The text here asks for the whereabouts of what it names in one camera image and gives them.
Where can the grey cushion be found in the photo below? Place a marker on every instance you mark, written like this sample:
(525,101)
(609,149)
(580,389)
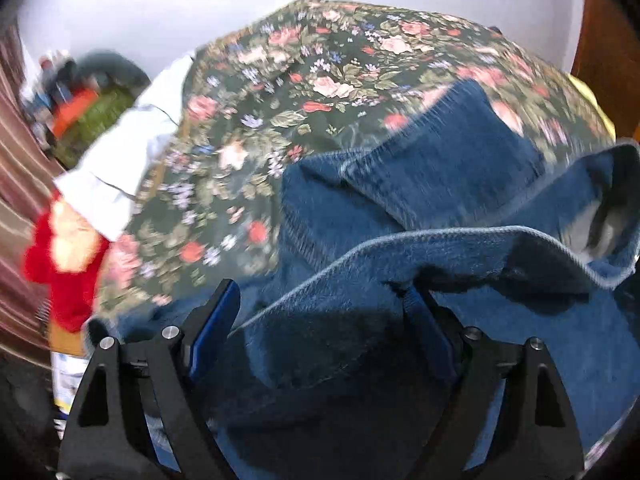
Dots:
(115,67)

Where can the orange box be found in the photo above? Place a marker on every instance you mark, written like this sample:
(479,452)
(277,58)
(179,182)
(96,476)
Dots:
(72,110)

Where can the floral green blanket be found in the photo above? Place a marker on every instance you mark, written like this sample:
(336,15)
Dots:
(310,70)

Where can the stack of books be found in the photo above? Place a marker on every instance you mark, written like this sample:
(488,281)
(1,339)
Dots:
(67,385)

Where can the red plush toy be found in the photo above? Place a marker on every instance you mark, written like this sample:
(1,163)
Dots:
(65,270)

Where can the green patterned box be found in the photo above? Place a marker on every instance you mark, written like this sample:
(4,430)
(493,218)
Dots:
(100,120)

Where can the striped brown curtain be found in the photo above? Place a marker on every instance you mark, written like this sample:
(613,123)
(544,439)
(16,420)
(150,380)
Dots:
(20,185)

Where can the brown wooden door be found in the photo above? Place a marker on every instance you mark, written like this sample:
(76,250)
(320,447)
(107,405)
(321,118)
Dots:
(610,60)

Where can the pile of clutter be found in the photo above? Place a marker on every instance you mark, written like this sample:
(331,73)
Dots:
(50,85)

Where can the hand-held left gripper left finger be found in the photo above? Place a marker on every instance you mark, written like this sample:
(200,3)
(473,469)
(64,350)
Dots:
(215,330)

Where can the yellow bed sheet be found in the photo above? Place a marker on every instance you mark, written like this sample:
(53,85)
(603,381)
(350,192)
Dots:
(595,105)

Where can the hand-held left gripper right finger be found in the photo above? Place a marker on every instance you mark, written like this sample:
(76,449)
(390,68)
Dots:
(434,345)

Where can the blue denim jacket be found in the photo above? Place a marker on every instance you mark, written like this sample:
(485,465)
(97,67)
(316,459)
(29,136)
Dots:
(350,210)

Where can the brown wooden board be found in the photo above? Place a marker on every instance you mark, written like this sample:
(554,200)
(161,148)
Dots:
(65,340)

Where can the pale blue pillow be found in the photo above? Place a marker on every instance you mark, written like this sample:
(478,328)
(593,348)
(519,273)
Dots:
(135,145)

